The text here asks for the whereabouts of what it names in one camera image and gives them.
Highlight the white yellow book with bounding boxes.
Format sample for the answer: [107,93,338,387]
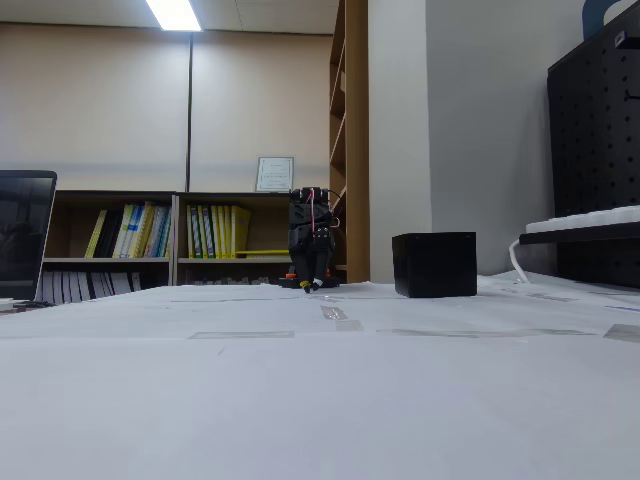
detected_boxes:
[112,203,136,260]

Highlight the framed white notice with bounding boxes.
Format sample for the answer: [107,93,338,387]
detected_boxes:
[255,156,295,194]

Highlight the white power strip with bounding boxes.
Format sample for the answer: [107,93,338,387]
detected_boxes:
[524,203,640,235]

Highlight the black square bin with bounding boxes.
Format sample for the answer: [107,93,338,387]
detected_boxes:
[391,231,479,299]

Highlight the black laptop screen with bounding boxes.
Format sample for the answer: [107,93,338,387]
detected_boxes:
[0,170,59,303]

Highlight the white paper table cover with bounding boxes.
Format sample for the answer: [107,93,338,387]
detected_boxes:
[0,279,640,480]

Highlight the rectangular ceiling light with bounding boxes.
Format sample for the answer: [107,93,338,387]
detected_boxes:
[144,0,204,33]

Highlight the light blue white book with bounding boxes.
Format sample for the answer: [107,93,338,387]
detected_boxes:
[149,204,174,260]

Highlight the low wooden bookshelf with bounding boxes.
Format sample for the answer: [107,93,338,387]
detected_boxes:
[42,189,177,305]
[174,191,296,287]

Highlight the blue rounded object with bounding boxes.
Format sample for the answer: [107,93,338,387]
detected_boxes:
[581,0,640,42]

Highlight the narrow yellow binder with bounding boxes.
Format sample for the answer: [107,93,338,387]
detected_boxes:
[219,204,233,260]
[186,204,200,260]
[197,204,211,260]
[209,204,222,260]

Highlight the black pegboard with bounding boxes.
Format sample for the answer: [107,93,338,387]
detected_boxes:
[546,9,640,290]

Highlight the black book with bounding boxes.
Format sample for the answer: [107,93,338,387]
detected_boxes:
[93,209,125,260]

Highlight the thin black vertical pole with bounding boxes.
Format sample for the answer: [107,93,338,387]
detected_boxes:
[185,29,195,194]

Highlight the white power cable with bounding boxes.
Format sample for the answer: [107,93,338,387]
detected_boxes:
[508,238,532,284]

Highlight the wide yellow binder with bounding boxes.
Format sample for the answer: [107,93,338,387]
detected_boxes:
[230,205,253,260]

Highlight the slim yellow book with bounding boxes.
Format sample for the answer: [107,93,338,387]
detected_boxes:
[83,209,109,260]

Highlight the tall wooden bookshelf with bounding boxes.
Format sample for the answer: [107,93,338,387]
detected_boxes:
[328,0,370,284]

